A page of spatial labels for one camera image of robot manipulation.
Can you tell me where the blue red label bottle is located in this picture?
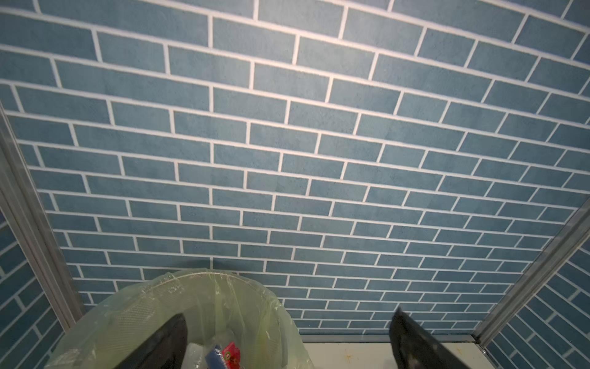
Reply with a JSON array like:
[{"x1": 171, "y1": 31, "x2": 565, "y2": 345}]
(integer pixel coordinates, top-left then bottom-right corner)
[{"x1": 204, "y1": 341, "x2": 241, "y2": 369}]

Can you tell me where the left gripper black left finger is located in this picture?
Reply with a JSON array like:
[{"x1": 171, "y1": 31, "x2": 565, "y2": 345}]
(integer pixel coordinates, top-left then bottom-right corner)
[{"x1": 115, "y1": 313, "x2": 188, "y2": 369}]

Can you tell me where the green lined trash bin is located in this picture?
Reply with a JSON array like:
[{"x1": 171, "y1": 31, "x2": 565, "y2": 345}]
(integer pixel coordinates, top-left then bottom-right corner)
[{"x1": 47, "y1": 269, "x2": 313, "y2": 368}]

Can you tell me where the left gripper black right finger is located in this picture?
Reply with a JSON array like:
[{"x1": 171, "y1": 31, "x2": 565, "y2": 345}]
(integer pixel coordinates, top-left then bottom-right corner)
[{"x1": 389, "y1": 307, "x2": 469, "y2": 369}]

